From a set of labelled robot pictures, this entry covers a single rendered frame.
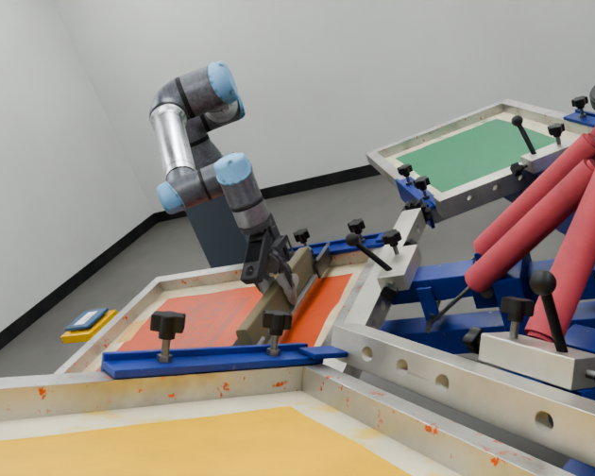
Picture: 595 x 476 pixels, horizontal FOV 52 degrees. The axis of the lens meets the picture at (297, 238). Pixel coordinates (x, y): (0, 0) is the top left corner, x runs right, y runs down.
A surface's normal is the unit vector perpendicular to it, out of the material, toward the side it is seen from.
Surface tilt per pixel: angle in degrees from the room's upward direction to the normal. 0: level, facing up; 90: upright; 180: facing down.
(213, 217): 90
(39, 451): 32
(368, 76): 90
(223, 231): 90
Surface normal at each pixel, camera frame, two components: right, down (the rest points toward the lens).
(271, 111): -0.36, 0.46
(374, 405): -0.81, -0.06
